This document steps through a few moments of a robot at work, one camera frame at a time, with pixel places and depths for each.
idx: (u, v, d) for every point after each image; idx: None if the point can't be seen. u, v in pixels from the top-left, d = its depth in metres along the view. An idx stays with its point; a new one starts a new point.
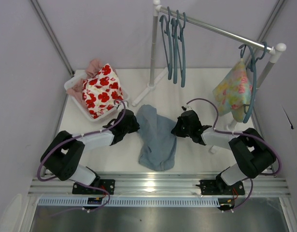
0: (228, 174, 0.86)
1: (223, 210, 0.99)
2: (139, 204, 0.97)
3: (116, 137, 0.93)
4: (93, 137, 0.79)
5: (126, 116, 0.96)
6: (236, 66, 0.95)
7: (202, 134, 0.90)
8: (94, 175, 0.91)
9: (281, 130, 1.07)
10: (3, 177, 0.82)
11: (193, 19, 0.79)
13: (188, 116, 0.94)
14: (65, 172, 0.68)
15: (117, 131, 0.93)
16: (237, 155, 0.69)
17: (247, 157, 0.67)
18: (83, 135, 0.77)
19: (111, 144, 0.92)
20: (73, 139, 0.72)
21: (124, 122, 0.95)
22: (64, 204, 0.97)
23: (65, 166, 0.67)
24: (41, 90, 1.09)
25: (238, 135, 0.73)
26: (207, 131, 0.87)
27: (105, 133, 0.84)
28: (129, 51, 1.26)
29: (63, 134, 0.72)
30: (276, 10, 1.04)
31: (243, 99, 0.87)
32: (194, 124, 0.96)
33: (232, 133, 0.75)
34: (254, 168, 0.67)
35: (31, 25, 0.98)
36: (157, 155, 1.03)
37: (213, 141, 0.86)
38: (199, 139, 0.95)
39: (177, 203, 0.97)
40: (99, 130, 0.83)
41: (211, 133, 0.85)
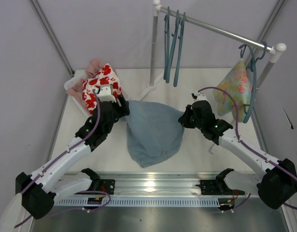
0: (233, 179, 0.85)
1: (223, 210, 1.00)
2: (139, 204, 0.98)
3: (95, 139, 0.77)
4: (56, 167, 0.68)
5: (104, 115, 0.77)
6: (236, 66, 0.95)
7: (219, 136, 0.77)
8: (89, 179, 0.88)
9: (281, 130, 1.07)
10: (3, 177, 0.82)
11: (192, 19, 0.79)
13: (202, 108, 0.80)
14: (40, 211, 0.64)
15: (95, 133, 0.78)
16: (267, 186, 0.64)
17: (278, 192, 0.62)
18: (42, 173, 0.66)
19: (92, 149, 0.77)
20: (33, 182, 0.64)
21: (102, 121, 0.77)
22: (64, 204, 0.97)
23: (34, 211, 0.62)
24: (40, 90, 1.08)
25: (274, 166, 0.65)
26: (228, 137, 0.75)
27: (73, 152, 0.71)
28: (129, 50, 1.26)
29: (21, 177, 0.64)
30: (276, 10, 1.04)
31: (243, 99, 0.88)
32: (208, 119, 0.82)
33: (266, 159, 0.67)
34: (277, 203, 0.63)
35: (31, 25, 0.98)
36: (154, 148, 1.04)
37: (232, 149, 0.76)
38: (213, 137, 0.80)
39: (177, 203, 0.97)
40: (65, 150, 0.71)
41: (234, 142, 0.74)
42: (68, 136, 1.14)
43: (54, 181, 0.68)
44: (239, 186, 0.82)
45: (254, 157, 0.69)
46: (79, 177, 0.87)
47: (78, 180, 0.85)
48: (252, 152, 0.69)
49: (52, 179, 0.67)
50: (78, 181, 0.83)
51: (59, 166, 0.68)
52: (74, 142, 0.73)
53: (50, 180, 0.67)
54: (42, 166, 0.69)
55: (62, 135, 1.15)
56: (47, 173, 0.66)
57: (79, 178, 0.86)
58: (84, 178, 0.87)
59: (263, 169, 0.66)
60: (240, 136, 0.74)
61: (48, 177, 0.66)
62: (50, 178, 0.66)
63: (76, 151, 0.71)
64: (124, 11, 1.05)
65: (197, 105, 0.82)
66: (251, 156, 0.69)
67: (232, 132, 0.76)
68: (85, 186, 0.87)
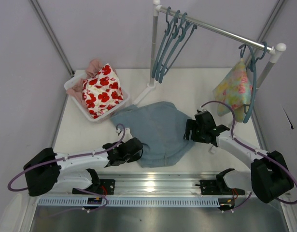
0: (233, 177, 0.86)
1: (223, 210, 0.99)
2: (139, 204, 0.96)
3: (114, 160, 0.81)
4: (78, 161, 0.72)
5: (135, 146, 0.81)
6: (236, 66, 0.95)
7: (216, 137, 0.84)
8: (89, 181, 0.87)
9: (281, 130, 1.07)
10: (3, 177, 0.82)
11: (190, 18, 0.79)
13: (202, 114, 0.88)
14: (36, 190, 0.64)
15: (119, 154, 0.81)
16: (256, 177, 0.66)
17: (267, 183, 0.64)
18: (66, 158, 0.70)
19: (106, 166, 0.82)
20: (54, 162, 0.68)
21: (130, 149, 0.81)
22: (64, 204, 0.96)
23: (34, 186, 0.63)
24: (41, 90, 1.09)
25: (262, 156, 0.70)
26: (223, 137, 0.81)
27: (94, 158, 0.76)
28: (129, 50, 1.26)
29: (47, 152, 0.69)
30: (276, 10, 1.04)
31: (244, 99, 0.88)
32: (208, 124, 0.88)
33: (255, 150, 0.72)
34: (269, 195, 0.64)
35: (31, 25, 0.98)
36: (157, 150, 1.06)
37: (227, 148, 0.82)
38: (212, 139, 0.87)
39: (177, 203, 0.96)
40: (91, 152, 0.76)
41: (228, 140, 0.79)
42: (68, 136, 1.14)
43: (66, 172, 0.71)
44: (236, 181, 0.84)
45: (245, 150, 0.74)
46: (82, 174, 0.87)
47: (81, 176, 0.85)
48: (243, 147, 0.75)
49: (69, 167, 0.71)
50: (80, 178, 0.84)
51: (80, 161, 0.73)
52: (99, 150, 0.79)
53: (67, 168, 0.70)
54: (67, 153, 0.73)
55: (62, 135, 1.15)
56: (68, 161, 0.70)
57: (82, 176, 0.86)
58: (86, 178, 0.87)
59: (252, 159, 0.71)
60: (233, 135, 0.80)
61: (68, 165, 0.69)
62: (69, 166, 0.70)
63: (98, 158, 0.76)
64: (125, 11, 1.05)
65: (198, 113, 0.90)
66: (242, 149, 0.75)
67: (227, 133, 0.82)
68: (83, 185, 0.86)
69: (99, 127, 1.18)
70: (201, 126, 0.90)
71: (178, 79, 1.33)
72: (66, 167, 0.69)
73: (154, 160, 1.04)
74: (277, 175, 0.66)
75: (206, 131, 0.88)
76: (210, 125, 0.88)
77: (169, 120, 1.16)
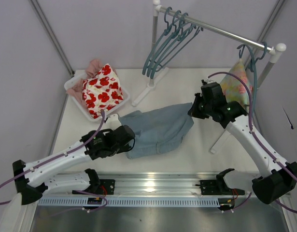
0: (233, 177, 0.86)
1: (223, 210, 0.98)
2: (139, 204, 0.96)
3: (101, 150, 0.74)
4: (48, 168, 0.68)
5: (126, 134, 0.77)
6: (235, 66, 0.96)
7: (231, 121, 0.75)
8: (87, 183, 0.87)
9: (281, 130, 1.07)
10: (3, 178, 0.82)
11: (190, 18, 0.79)
13: (211, 87, 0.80)
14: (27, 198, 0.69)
15: (106, 143, 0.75)
16: (266, 182, 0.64)
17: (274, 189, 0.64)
18: (33, 169, 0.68)
19: (92, 158, 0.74)
20: (21, 176, 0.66)
21: (120, 138, 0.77)
22: (64, 204, 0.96)
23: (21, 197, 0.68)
24: (41, 90, 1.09)
25: (281, 167, 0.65)
26: (239, 125, 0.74)
27: (68, 158, 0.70)
28: (129, 50, 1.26)
29: (16, 166, 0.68)
30: (276, 10, 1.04)
31: (244, 99, 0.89)
32: (218, 99, 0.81)
33: (275, 159, 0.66)
34: (269, 197, 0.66)
35: (31, 25, 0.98)
36: (149, 139, 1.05)
37: (238, 137, 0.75)
38: (222, 118, 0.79)
39: (177, 203, 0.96)
40: (63, 153, 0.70)
41: (245, 133, 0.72)
42: (68, 136, 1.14)
43: (41, 180, 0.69)
44: (235, 180, 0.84)
45: (262, 153, 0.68)
46: (78, 177, 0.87)
47: (77, 179, 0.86)
48: (262, 150, 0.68)
49: (41, 176, 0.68)
50: (76, 181, 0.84)
51: (50, 168, 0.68)
52: (74, 147, 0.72)
53: (38, 178, 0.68)
54: (37, 161, 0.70)
55: (62, 135, 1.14)
56: (36, 171, 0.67)
57: (78, 178, 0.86)
58: (83, 180, 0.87)
59: (269, 169, 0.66)
60: (253, 128, 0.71)
61: (36, 175, 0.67)
62: (38, 177, 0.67)
63: (73, 156, 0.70)
64: (125, 11, 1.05)
65: (206, 86, 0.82)
66: (259, 152, 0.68)
67: (244, 119, 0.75)
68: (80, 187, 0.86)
69: (98, 127, 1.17)
70: (209, 101, 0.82)
71: (178, 79, 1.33)
72: (34, 179, 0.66)
73: (153, 149, 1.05)
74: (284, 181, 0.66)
75: (215, 107, 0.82)
76: (220, 101, 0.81)
77: None
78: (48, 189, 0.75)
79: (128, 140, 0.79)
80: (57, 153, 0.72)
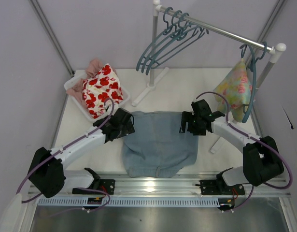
0: (229, 174, 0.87)
1: (223, 210, 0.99)
2: (139, 204, 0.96)
3: (111, 132, 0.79)
4: (76, 148, 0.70)
5: (127, 114, 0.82)
6: (236, 66, 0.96)
7: (211, 123, 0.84)
8: (92, 178, 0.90)
9: (281, 130, 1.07)
10: (3, 178, 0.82)
11: (190, 18, 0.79)
13: (197, 101, 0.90)
14: (52, 189, 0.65)
15: (112, 126, 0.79)
16: (247, 159, 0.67)
17: (257, 165, 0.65)
18: (63, 150, 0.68)
19: (106, 141, 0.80)
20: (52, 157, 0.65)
21: (120, 118, 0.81)
22: (64, 204, 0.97)
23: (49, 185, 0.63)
24: (41, 91, 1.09)
25: (255, 141, 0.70)
26: (218, 123, 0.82)
27: (91, 138, 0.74)
28: (129, 50, 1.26)
29: (41, 152, 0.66)
30: (276, 10, 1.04)
31: (243, 99, 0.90)
32: (205, 111, 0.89)
33: (248, 136, 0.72)
34: (259, 178, 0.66)
35: (31, 26, 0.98)
36: (150, 161, 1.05)
37: (221, 133, 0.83)
38: (207, 126, 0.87)
39: (177, 203, 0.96)
40: (84, 135, 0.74)
41: (223, 125, 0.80)
42: (68, 136, 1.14)
43: (68, 162, 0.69)
44: (231, 175, 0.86)
45: (238, 135, 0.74)
46: (84, 173, 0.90)
47: (82, 173, 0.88)
48: (237, 132, 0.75)
49: (69, 157, 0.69)
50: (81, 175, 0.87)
51: (77, 148, 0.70)
52: (91, 129, 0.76)
53: (68, 158, 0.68)
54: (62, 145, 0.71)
55: (62, 134, 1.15)
56: (66, 151, 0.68)
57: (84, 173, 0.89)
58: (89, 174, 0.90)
59: (244, 143, 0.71)
60: (229, 120, 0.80)
61: (67, 154, 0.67)
62: (69, 156, 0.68)
63: (93, 137, 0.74)
64: (125, 11, 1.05)
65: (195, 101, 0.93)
66: (235, 134, 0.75)
67: (221, 119, 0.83)
68: (86, 182, 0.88)
69: None
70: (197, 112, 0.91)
71: (178, 79, 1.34)
72: (66, 158, 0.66)
73: (152, 171, 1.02)
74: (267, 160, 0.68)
75: (202, 117, 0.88)
76: (206, 112, 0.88)
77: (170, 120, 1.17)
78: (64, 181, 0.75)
79: (129, 119, 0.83)
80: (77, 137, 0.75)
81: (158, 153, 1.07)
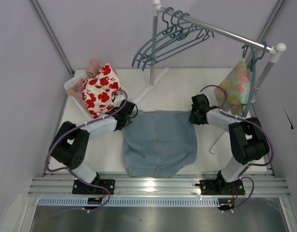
0: (227, 170, 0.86)
1: (223, 210, 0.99)
2: (139, 204, 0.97)
3: (119, 122, 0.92)
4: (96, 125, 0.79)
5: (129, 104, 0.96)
6: (237, 66, 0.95)
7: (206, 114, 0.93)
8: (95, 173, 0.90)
9: (281, 130, 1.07)
10: (3, 178, 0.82)
11: (190, 18, 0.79)
13: (197, 96, 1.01)
14: (75, 161, 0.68)
15: (120, 116, 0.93)
16: (233, 136, 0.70)
17: (242, 140, 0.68)
18: (86, 124, 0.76)
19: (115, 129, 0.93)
20: (77, 128, 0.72)
21: (126, 107, 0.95)
22: (64, 204, 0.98)
23: (73, 155, 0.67)
24: (41, 91, 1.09)
25: (241, 121, 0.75)
26: (212, 111, 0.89)
27: (108, 120, 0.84)
28: (129, 50, 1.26)
29: (66, 124, 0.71)
30: (276, 10, 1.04)
31: (242, 98, 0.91)
32: (203, 105, 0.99)
33: (234, 117, 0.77)
34: (244, 154, 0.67)
35: (32, 26, 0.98)
36: (151, 160, 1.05)
37: (216, 123, 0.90)
38: (204, 117, 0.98)
39: (177, 203, 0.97)
40: (101, 117, 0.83)
41: (216, 113, 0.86)
42: None
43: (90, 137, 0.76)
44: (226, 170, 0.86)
45: (227, 118, 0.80)
46: None
47: None
48: (226, 116, 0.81)
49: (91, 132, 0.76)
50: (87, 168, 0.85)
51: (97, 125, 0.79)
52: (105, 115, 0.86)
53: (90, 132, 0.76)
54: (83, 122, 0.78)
55: None
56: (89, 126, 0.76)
57: None
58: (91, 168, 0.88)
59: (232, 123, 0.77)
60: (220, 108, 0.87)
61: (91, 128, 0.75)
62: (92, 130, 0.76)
63: (109, 120, 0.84)
64: (125, 11, 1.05)
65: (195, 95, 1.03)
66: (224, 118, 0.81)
67: (217, 108, 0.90)
68: (89, 178, 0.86)
69: None
70: (196, 106, 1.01)
71: (178, 79, 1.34)
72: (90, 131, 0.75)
73: (152, 170, 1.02)
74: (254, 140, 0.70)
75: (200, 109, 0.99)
76: (205, 105, 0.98)
77: (169, 120, 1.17)
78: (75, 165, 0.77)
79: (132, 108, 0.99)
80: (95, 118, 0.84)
81: (158, 153, 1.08)
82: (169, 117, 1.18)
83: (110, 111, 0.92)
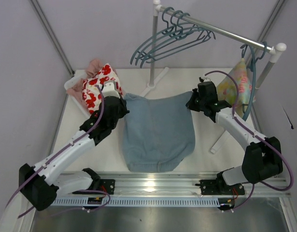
0: (229, 173, 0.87)
1: (223, 210, 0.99)
2: (139, 204, 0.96)
3: (100, 134, 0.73)
4: (61, 159, 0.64)
5: (109, 108, 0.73)
6: (236, 66, 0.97)
7: (216, 112, 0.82)
8: (91, 179, 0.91)
9: (281, 130, 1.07)
10: (3, 178, 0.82)
11: (190, 18, 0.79)
13: (206, 85, 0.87)
14: (43, 204, 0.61)
15: (100, 127, 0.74)
16: (248, 157, 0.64)
17: (258, 164, 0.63)
18: (46, 165, 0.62)
19: (96, 144, 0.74)
20: (35, 175, 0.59)
21: (107, 113, 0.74)
22: (64, 204, 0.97)
23: (38, 203, 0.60)
24: (41, 91, 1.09)
25: (259, 140, 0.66)
26: (223, 114, 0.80)
27: (79, 143, 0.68)
28: (129, 50, 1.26)
29: (24, 171, 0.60)
30: (276, 10, 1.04)
31: (242, 99, 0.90)
32: (211, 97, 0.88)
33: (253, 134, 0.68)
34: (256, 175, 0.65)
35: (32, 26, 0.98)
36: (152, 156, 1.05)
37: (225, 125, 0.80)
38: (211, 113, 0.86)
39: (177, 203, 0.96)
40: (69, 143, 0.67)
41: (228, 119, 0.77)
42: (68, 136, 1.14)
43: (56, 175, 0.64)
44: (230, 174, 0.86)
45: (243, 131, 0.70)
46: (80, 175, 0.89)
47: (79, 177, 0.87)
48: (241, 127, 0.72)
49: (55, 171, 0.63)
50: (80, 179, 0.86)
51: (63, 158, 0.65)
52: (77, 136, 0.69)
53: (54, 172, 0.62)
54: (46, 158, 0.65)
55: (62, 134, 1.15)
56: (50, 165, 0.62)
57: (81, 176, 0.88)
58: (85, 176, 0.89)
59: (248, 142, 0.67)
60: (234, 114, 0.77)
61: (51, 169, 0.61)
62: (54, 170, 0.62)
63: (80, 144, 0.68)
64: (125, 11, 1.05)
65: (203, 83, 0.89)
66: (240, 130, 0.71)
67: (227, 110, 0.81)
68: (85, 184, 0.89)
69: None
70: (203, 97, 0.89)
71: (178, 79, 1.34)
72: (50, 173, 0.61)
73: (153, 166, 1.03)
74: (268, 159, 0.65)
75: (206, 103, 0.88)
76: (212, 98, 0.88)
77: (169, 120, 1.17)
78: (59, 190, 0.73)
79: (116, 112, 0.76)
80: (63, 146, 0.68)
81: (157, 148, 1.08)
82: (170, 113, 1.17)
83: (88, 121, 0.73)
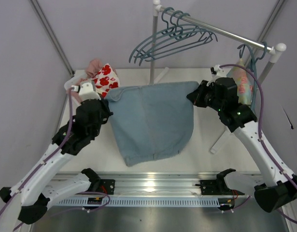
0: (232, 178, 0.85)
1: (223, 210, 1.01)
2: (139, 204, 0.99)
3: (77, 143, 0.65)
4: (34, 182, 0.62)
5: (88, 114, 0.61)
6: (235, 67, 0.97)
7: (239, 127, 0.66)
8: (88, 181, 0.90)
9: (281, 130, 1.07)
10: (3, 179, 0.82)
11: (190, 18, 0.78)
13: (228, 87, 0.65)
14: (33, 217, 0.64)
15: (77, 136, 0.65)
16: (270, 192, 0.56)
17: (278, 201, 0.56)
18: (19, 190, 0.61)
19: (76, 152, 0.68)
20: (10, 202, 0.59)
21: (85, 120, 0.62)
22: (64, 204, 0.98)
23: (27, 220, 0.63)
24: (41, 91, 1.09)
25: (286, 180, 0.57)
26: (248, 132, 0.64)
27: (51, 163, 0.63)
28: (129, 50, 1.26)
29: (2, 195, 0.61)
30: (276, 10, 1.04)
31: (244, 99, 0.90)
32: (232, 101, 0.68)
33: (282, 170, 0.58)
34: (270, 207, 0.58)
35: (32, 27, 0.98)
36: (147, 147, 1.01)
37: (246, 143, 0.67)
38: (231, 123, 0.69)
39: (177, 203, 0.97)
40: (40, 164, 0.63)
41: (252, 140, 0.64)
42: None
43: (35, 195, 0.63)
44: (239, 185, 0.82)
45: (269, 164, 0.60)
46: (77, 179, 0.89)
47: (76, 181, 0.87)
48: (267, 156, 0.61)
49: (31, 194, 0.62)
50: (75, 184, 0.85)
51: (37, 181, 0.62)
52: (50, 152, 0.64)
53: (30, 195, 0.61)
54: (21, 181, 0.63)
55: None
56: (24, 190, 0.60)
57: (78, 181, 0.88)
58: (82, 181, 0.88)
59: (275, 180, 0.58)
60: (261, 136, 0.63)
61: (25, 194, 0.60)
62: (29, 194, 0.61)
63: (52, 162, 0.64)
64: (124, 11, 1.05)
65: (222, 81, 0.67)
66: (266, 161, 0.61)
67: (253, 125, 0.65)
68: (83, 187, 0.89)
69: None
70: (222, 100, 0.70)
71: (178, 79, 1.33)
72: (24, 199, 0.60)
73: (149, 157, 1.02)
74: None
75: (225, 109, 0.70)
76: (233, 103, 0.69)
77: None
78: (51, 200, 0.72)
79: (98, 117, 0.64)
80: (35, 166, 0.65)
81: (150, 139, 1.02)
82: None
83: (63, 128, 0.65)
